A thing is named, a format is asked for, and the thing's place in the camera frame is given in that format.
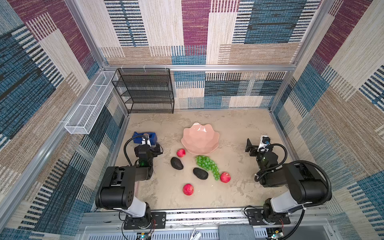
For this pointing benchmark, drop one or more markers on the dark avocado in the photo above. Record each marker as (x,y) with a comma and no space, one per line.
(176,163)
(200,173)

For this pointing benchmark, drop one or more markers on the grey pad at front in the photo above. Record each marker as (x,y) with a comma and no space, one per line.
(236,232)

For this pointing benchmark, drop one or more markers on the blue tape dispenser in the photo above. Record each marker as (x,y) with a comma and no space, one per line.
(139,137)

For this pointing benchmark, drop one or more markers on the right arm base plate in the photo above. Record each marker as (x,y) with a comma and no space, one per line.
(257,217)

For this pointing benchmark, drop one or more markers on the black wire shelf rack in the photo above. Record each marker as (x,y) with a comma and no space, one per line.
(145,91)

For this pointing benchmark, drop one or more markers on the red apple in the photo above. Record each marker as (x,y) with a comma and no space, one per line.
(188,189)
(181,153)
(225,177)

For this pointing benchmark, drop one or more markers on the red apple front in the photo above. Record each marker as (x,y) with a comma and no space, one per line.
(188,189)

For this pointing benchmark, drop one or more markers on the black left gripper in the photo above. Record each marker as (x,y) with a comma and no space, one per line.
(154,148)

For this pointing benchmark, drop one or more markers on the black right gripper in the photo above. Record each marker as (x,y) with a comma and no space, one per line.
(254,148)

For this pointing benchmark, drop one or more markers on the white wire mesh basket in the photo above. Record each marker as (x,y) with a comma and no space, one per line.
(87,112)

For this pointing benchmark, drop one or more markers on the pink scalloped fruit bowl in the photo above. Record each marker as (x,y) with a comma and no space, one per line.
(200,139)

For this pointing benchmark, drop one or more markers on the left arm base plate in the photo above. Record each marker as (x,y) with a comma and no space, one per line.
(155,220)

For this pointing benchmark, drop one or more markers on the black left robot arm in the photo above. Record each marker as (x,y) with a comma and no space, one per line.
(117,189)

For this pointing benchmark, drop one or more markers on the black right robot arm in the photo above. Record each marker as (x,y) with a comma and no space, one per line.
(308,184)

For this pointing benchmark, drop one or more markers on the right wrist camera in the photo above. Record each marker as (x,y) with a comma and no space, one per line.
(265,141)

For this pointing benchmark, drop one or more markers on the green grape bunch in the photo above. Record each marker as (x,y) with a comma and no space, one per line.
(208,164)

